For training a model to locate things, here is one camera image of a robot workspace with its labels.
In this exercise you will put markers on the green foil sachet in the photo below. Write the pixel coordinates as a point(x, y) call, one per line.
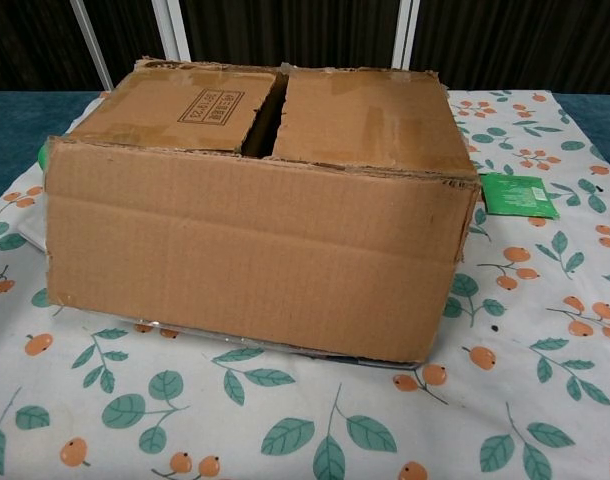
point(520, 196)

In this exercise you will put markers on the green ball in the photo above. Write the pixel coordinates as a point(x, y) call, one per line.
point(41, 155)

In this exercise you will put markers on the red ink pad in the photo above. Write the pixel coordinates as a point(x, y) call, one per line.
point(385, 365)

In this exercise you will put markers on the teal table cover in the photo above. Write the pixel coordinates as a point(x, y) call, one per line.
point(15, 125)

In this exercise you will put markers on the brown cardboard shipping box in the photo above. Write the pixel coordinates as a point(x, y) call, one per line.
point(255, 250)

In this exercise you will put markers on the white aluminium frame post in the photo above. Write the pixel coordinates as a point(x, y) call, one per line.
point(406, 35)
point(92, 45)
point(172, 30)

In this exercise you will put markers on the floral leaf print tablecloth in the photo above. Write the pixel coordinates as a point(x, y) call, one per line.
point(305, 410)

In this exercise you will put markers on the white plastic case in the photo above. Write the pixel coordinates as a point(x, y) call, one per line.
point(32, 232)

